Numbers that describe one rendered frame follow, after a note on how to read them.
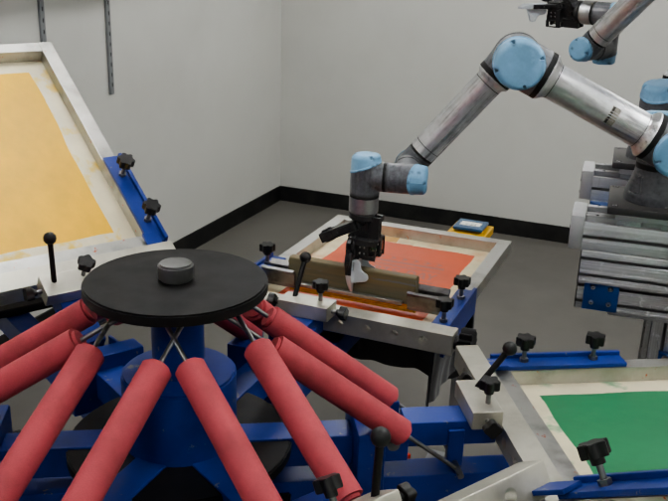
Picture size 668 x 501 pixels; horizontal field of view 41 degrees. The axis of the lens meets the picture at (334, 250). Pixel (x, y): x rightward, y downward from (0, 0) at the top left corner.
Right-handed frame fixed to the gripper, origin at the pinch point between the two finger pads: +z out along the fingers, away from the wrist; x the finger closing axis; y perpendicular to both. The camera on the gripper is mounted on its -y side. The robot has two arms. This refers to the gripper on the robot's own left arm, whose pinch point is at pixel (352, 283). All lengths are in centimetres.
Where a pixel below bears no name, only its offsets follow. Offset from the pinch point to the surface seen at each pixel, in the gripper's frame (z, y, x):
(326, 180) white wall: 82, -162, 368
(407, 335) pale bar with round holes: -1.4, 23.9, -26.5
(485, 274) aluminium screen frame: 1.5, 29.2, 27.7
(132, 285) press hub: -31, -5, -90
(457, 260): 5.1, 17.0, 44.4
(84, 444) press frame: -1, -13, -95
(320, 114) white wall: 35, -168, 368
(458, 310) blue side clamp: -0.4, 30.2, -4.9
